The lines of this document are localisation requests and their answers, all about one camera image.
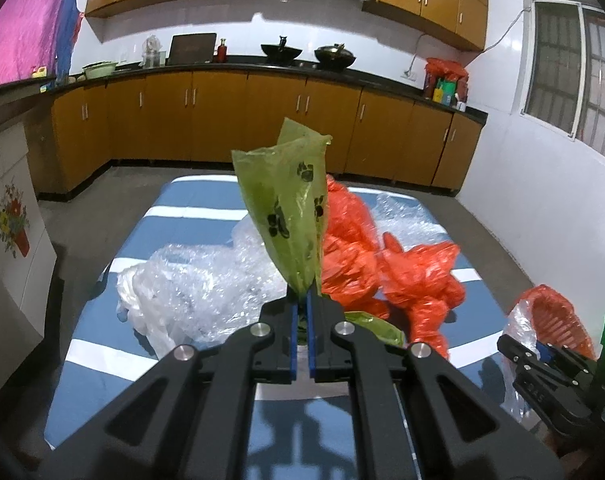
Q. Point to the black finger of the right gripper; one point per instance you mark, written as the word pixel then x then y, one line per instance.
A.
pixel 515 352

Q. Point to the red plastic bag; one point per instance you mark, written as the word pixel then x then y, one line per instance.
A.
pixel 419 282
pixel 350 275

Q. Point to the green basin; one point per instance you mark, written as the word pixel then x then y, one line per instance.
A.
pixel 99 70

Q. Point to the pink hanging cloth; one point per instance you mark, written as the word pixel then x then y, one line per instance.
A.
pixel 37 34

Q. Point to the large clear bubble wrap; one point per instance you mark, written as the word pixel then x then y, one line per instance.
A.
pixel 199 294

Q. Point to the red basket with bag liner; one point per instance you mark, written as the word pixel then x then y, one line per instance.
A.
pixel 542 316

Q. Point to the blue white striped table mat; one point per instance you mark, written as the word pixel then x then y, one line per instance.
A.
pixel 303 431

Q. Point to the red bottle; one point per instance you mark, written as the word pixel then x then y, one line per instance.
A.
pixel 222 52

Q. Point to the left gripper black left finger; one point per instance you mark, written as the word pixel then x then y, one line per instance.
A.
pixel 189 416

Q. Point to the green yellow containers on counter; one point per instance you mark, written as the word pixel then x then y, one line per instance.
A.
pixel 444 92

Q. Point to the clear jar on counter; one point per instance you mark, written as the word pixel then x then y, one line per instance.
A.
pixel 151 52

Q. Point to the dark cutting board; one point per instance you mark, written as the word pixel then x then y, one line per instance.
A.
pixel 192 49

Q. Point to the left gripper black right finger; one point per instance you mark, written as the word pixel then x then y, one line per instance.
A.
pixel 415 416

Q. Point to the black lidded wok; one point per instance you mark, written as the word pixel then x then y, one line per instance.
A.
pixel 336 57

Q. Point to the lower wooden kitchen cabinets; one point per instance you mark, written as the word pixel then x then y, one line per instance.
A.
pixel 200 117

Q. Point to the green paw-print plastic bag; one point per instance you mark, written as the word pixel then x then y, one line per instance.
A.
pixel 284 189

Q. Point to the red bag on counter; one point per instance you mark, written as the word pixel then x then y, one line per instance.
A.
pixel 437 69

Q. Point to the barred window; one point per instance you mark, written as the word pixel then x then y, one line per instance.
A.
pixel 565 87

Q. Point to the black wok with ladle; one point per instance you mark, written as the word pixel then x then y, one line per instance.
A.
pixel 280 54

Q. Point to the white flower-decal cabinet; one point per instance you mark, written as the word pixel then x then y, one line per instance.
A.
pixel 27 256

